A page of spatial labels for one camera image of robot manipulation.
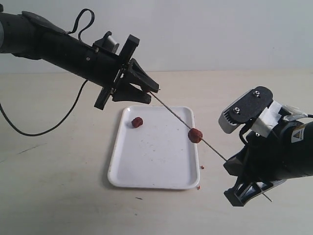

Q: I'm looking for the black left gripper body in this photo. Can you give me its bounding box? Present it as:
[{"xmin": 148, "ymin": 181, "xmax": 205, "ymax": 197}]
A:
[{"xmin": 94, "ymin": 35, "xmax": 140, "ymax": 110}]

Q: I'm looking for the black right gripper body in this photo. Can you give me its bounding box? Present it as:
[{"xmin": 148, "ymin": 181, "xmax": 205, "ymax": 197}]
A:
[{"xmin": 239, "ymin": 122, "xmax": 293, "ymax": 181}]

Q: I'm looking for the thin metal skewer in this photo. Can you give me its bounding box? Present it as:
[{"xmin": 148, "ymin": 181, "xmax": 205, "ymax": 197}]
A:
[{"xmin": 149, "ymin": 91, "xmax": 273, "ymax": 203}]

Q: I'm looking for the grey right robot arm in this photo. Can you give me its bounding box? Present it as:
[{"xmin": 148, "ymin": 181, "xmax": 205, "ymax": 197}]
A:
[{"xmin": 224, "ymin": 120, "xmax": 313, "ymax": 207}]

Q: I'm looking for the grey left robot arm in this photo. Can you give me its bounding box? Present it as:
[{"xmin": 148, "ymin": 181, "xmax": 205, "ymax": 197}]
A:
[{"xmin": 0, "ymin": 11, "xmax": 159, "ymax": 110}]

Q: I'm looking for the white rectangular plastic tray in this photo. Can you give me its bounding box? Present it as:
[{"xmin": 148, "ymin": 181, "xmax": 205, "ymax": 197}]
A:
[{"xmin": 107, "ymin": 105, "xmax": 200, "ymax": 190}]

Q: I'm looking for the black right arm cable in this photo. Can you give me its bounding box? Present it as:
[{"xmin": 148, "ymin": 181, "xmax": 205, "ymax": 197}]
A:
[{"xmin": 239, "ymin": 114, "xmax": 313, "ymax": 147}]

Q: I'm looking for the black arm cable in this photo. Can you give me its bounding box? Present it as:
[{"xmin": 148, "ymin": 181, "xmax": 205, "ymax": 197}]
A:
[
  {"xmin": 0, "ymin": 8, "xmax": 96, "ymax": 137},
  {"xmin": 239, "ymin": 114, "xmax": 313, "ymax": 147}
]

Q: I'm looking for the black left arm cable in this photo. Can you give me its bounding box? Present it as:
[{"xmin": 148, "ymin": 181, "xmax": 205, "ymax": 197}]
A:
[{"xmin": 0, "ymin": 8, "xmax": 96, "ymax": 137}]

